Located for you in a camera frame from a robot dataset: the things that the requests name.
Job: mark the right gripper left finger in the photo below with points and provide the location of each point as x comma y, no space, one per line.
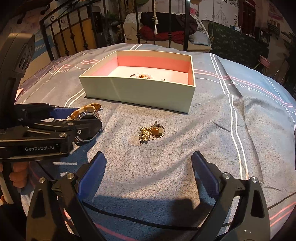
56,211

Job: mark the gold leaf brooch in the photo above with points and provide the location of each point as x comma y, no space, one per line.
144,76

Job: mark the grey box with pink interior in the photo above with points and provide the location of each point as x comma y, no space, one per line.
172,85

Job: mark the black iron bed frame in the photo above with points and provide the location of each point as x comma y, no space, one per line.
74,26

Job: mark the red phone booth cabinet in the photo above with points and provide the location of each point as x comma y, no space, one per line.
246,14

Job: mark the green floral counter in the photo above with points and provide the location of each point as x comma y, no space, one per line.
235,46

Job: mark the person's left hand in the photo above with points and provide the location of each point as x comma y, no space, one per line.
18,175

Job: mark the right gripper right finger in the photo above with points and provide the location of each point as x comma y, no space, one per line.
250,221

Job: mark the watch with tan strap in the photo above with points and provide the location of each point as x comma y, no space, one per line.
87,112

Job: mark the gold flower brooch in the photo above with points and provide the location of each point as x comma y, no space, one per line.
144,134

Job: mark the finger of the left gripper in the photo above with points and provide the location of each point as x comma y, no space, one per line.
41,111
60,129

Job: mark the pink stool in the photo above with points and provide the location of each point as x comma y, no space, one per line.
264,62

